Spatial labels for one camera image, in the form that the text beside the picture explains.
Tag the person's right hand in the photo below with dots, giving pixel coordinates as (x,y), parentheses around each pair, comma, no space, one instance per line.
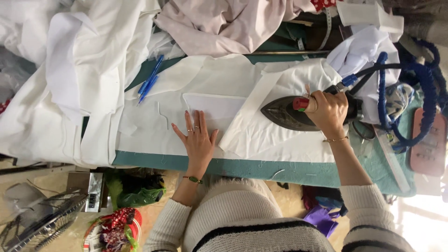
(329,113)

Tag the person's left hand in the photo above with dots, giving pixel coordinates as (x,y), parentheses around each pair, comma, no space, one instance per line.
(198,147)

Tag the dark steam iron red knob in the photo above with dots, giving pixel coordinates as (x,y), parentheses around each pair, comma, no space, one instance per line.
(287,113)

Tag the large white fabric sheet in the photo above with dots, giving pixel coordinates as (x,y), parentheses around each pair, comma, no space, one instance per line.
(154,129)

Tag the green ironing table pad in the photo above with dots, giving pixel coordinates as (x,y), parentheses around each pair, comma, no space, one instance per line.
(245,168)

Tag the white fabric strip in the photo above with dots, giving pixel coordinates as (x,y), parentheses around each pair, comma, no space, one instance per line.
(250,108)

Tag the blue patterned cloth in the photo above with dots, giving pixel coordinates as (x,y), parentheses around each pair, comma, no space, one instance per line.
(399,99)

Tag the crumpled white cloth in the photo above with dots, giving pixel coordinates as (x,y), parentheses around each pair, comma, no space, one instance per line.
(367,52)

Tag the green plastic bag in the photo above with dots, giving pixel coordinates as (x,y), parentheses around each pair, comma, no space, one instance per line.
(140,194)

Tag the blue pen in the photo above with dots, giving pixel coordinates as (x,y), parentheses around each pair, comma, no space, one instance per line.
(151,74)
(148,89)

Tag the clear plastic ruler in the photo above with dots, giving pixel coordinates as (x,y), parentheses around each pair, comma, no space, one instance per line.
(393,161)

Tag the white measuring tape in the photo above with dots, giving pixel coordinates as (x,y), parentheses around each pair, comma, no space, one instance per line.
(326,29)

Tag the person's cream striped sweater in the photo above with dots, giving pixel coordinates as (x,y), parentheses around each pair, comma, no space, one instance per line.
(252,224)

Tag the pink iron rest pad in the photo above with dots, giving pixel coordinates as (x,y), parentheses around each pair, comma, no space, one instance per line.
(429,143)

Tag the folded white fabric piece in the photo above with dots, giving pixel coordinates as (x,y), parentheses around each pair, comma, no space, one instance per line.
(371,15)

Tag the purple cloth scrap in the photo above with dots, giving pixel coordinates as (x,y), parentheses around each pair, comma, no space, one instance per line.
(322,220)

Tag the red dotted cloth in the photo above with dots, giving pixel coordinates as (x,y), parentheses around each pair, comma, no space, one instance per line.
(323,3)

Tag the silver metal box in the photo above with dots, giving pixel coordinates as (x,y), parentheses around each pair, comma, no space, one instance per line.
(91,190)

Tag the basket of red scraps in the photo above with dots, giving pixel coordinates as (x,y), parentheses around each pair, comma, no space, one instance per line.
(115,231)

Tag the pale pink fabric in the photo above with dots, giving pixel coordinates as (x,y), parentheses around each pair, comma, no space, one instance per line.
(224,24)

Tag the heap of white fabric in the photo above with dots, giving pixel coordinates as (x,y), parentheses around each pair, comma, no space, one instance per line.
(77,80)

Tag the grey plastic bag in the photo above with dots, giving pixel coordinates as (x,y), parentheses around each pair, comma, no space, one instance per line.
(14,73)

